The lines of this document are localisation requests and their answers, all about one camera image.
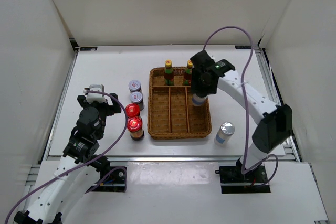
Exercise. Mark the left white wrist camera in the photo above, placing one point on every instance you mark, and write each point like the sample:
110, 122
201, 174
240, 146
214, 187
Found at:
93, 93

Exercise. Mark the near red-lid sauce jar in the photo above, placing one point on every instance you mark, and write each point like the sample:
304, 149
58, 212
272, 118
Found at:
134, 126

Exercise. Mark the right black corner label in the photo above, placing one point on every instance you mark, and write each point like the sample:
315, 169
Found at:
243, 47

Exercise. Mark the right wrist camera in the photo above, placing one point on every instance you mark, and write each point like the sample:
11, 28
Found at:
202, 60

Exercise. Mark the grey-lid spice jar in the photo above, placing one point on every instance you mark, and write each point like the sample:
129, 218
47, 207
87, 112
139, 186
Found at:
137, 98
135, 86

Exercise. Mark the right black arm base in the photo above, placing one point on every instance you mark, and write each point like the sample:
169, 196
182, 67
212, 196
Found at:
232, 182

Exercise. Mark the brown wicker divided basket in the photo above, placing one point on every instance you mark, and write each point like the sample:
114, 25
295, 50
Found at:
171, 113

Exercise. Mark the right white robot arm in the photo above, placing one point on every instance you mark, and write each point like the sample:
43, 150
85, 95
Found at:
274, 122

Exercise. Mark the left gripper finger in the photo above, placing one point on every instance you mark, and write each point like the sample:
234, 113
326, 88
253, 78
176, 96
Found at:
115, 107
82, 101

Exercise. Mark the far red-lid sauce jar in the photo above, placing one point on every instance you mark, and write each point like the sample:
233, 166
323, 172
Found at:
133, 110

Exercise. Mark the yellow-cap sauce bottle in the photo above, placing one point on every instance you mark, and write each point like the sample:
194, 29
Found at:
168, 73
187, 76

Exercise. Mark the black corner label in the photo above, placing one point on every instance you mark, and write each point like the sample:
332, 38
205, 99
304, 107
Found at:
243, 47
88, 48

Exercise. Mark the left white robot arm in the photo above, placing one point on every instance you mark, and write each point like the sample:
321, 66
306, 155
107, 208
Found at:
80, 169

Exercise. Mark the far grey-lid spice jar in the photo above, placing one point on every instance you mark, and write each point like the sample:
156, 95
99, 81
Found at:
135, 86

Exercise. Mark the red-lid sauce jar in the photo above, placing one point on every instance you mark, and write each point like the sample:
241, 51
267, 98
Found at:
133, 110
134, 126

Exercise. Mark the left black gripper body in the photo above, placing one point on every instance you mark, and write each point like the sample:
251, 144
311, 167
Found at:
104, 109

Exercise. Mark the left black corner label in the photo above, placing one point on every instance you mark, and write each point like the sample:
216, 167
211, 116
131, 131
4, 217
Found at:
88, 48

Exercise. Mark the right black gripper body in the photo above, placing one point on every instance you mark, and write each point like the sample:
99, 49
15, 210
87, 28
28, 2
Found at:
202, 82

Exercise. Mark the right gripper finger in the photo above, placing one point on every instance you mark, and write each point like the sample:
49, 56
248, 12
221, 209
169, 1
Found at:
196, 86
212, 89

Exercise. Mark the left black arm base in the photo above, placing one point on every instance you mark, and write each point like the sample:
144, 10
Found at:
114, 180

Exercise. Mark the near grey-lid spice jar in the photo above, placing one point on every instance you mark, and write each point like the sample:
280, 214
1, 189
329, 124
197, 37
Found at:
137, 98

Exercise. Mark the silver-cap white bottle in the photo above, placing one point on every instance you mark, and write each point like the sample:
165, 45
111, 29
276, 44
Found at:
224, 133
198, 101

